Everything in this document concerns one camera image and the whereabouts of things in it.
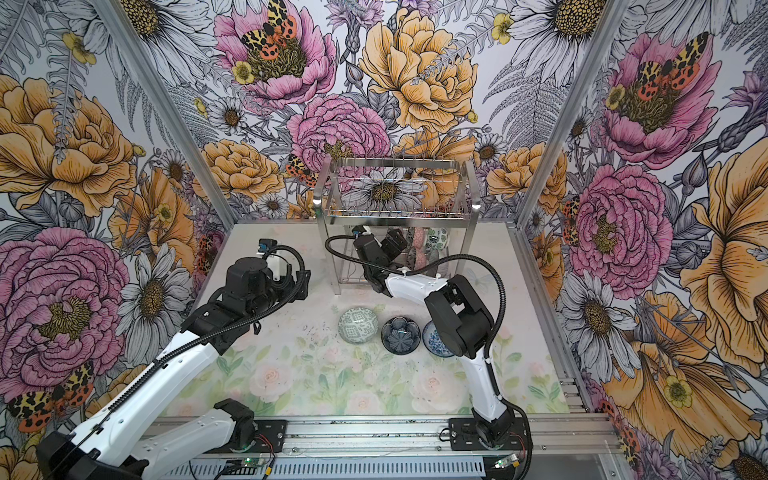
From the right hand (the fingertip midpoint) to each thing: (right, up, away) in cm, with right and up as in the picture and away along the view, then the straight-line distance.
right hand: (392, 244), depth 97 cm
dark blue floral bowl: (+2, -27, -7) cm, 28 cm away
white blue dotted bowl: (+12, -29, -8) cm, 33 cm away
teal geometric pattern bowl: (-10, -24, -5) cm, 27 cm away
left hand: (-26, -10, -20) cm, 34 cm away
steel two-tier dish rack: (+6, +14, +25) cm, 29 cm away
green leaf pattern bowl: (+17, +3, +14) cm, 22 cm away
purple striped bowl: (+14, -4, +6) cm, 16 cm away
